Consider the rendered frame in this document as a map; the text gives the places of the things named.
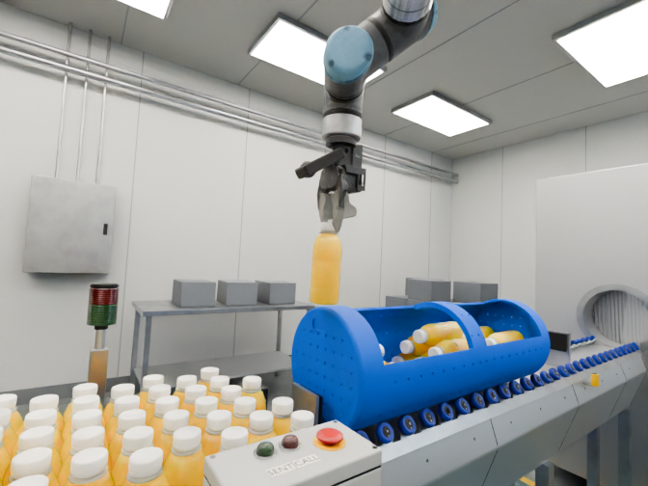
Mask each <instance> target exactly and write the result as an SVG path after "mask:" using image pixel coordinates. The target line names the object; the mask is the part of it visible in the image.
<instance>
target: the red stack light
mask: <svg viewBox="0 0 648 486"><path fill-rule="evenodd" d="M119 291H120V289H119V288H91V287H90V288H89V300H88V301H89V302H88V304H89V305H115V304H117V303H118V302H119Z"/></svg>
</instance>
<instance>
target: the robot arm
mask: <svg viewBox="0 0 648 486"><path fill-rule="evenodd" d="M437 18H438V6H437V1H436V0H382V5H381V8H380V9H379V10H378V11H376V12H375V13H373V14H372V15H371V16H369V17H368V18H367V19H366V20H364V21H363V22H361V23H360V24H359V25H357V26H354V25H348V26H343V27H340V28H338V29H337V30H335V31H334V33H333V34H332V35H331V36H330V37H329V38H328V40H327V42H326V45H325V50H324V54H323V67H324V106H323V126H322V139H323V140H324V141H326V148H328V149H332V150H333V151H331V152H329V153H327V154H325V155H322V156H320V157H318V158H316V159H314V160H312V161H305V162H303V163H302V164H301V165H300V167H299V168H297V169H295V174H296V175H297V177H298V178H299V179H302V178H304V177H305V178H311V177H313V176H314V175H315V174H316V172H318V171H320V170H322V169H323V170H322V172H321V175H320V179H319V185H318V189H317V208H318V212H319V218H320V222H321V223H323V222H326V223H328V220H331V219H333V223H332V224H333V227H334V229H335V231H336V232H339V231H340V228H341V225H342V221H343V219H345V218H350V217H354V216H356V215H357V208H356V207H355V206H354V205H352V204H351V203H350V201H349V194H355V193H361V192H362V191H365V177H366V169H364V168H362V160H363V145H360V144H357V143H358V142H359V141H360V140H361V136H362V114H363V97H364V90H365V83H366V79H367V78H369V77H370V76H371V75H373V74H374V73H375V72H377V71H378V70H379V69H381V68H382V67H384V66H385V65H386V64H387V63H389V62H390V61H392V60H393V59H394V58H396V57H397V56H398V55H400V54H401V53H402V52H404V51H405V50H406V49H408V48H409V47H410V46H412V45H413V44H414V43H416V42H417V41H420V40H422V39H423V38H424V37H425V36H426V35H427V34H428V33H429V32H430V31H431V30H432V29H433V28H434V26H435V24H436V22H437ZM363 175H364V186H362V177H363ZM330 192H335V193H334V194H333V193H330ZM329 193H330V194H329Z"/></svg>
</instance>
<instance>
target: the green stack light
mask: <svg viewBox="0 0 648 486"><path fill-rule="evenodd" d="M117 315H118V304H115V305H88V310H87V322H86V324H87V325H89V326H108V325H114V324H116V323H117Z"/></svg>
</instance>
